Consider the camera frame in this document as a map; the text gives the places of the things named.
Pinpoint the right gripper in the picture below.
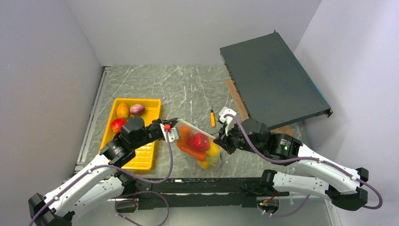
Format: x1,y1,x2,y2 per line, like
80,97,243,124
214,120,265,155

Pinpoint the red bell pepper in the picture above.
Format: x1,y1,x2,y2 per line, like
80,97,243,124
187,132,210,152

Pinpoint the clear dotted zip bag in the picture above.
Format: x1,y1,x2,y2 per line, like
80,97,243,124
176,119,221,169

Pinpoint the orange pumpkin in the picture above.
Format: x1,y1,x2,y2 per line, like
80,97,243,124
177,125,192,145

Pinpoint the green cabbage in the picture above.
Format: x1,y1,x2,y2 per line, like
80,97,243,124
206,155,219,166

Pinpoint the orange carrot with green top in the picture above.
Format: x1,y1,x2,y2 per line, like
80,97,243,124
176,143,207,161

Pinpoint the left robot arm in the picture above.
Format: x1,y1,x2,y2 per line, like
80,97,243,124
28,116,179,226

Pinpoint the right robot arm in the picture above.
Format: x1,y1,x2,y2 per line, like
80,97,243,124
214,114,368,211

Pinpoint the small yellow screwdriver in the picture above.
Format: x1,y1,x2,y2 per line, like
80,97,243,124
210,106,216,128

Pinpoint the purple onion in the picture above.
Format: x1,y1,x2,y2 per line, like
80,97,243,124
129,104,145,116

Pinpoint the yellow plastic tray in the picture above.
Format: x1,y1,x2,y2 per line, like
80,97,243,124
100,98,161,170

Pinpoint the brown potato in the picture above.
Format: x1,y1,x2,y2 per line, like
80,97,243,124
116,103,130,119

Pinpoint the red apple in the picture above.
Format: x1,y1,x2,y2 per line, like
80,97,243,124
111,118,126,134

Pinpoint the wooden cutting board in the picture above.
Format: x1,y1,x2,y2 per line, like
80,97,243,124
225,79,294,137

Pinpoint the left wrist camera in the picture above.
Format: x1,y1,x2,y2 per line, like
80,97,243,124
160,123,180,142

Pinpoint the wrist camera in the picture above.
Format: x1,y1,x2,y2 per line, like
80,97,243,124
160,123,180,142
219,106,237,136

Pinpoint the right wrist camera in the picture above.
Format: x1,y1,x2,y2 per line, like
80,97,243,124
219,106,237,136

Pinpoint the dark green network switch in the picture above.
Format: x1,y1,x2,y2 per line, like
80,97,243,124
220,31,333,130

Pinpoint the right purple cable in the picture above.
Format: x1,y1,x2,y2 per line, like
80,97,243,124
224,113,383,218

